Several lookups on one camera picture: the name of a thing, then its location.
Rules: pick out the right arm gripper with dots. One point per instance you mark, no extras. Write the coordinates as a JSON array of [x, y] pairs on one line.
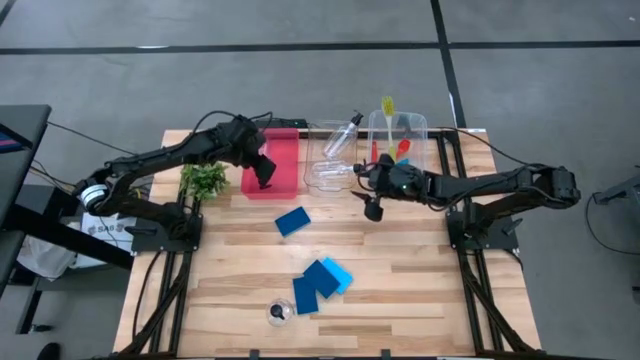
[[400, 180]]

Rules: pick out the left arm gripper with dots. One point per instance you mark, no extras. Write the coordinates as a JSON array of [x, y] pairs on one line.
[[242, 142]]

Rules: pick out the clear pump bottle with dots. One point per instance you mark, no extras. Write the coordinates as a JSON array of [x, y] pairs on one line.
[[340, 142], [330, 172], [280, 312]]

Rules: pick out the green dish brush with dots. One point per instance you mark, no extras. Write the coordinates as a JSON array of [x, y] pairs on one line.
[[388, 107]]

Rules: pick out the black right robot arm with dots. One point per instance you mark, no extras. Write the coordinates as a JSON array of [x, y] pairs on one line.
[[475, 182]]

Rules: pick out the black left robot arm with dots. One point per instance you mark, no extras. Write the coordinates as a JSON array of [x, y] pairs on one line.
[[165, 152]]

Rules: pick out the red plastic bin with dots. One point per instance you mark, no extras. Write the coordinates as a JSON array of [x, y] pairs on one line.
[[285, 170]]

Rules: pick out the narrow clear plastic bin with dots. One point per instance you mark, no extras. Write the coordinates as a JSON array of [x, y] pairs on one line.
[[315, 150]]

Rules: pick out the blue scrub sponge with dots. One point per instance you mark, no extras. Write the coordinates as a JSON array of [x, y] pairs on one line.
[[292, 221], [321, 279], [342, 274], [305, 296]]

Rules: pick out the black power strip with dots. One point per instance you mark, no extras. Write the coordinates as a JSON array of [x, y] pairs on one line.
[[292, 123]]

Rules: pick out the green potted plant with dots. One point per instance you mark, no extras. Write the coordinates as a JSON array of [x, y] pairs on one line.
[[202, 180]]

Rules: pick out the large clear plastic bin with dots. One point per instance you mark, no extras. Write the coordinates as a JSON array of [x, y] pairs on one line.
[[417, 145]]

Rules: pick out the white printed cardboard box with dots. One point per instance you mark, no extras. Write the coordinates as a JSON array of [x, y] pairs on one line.
[[100, 227]]

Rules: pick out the white plastic bag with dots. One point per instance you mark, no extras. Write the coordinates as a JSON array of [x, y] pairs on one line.
[[45, 257]]

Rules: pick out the black desk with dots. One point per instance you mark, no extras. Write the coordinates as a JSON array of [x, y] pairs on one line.
[[25, 125]]

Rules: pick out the small lit display screen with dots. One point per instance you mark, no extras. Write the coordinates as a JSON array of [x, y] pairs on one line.
[[10, 142]]

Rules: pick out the black floor stand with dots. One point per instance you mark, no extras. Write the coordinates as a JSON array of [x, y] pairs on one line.
[[622, 191]]

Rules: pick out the person's shoe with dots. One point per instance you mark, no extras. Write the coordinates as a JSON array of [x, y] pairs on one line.
[[50, 351]]

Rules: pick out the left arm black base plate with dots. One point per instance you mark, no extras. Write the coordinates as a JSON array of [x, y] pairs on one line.
[[160, 242]]

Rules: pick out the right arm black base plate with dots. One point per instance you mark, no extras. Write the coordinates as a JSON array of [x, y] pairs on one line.
[[495, 241]]

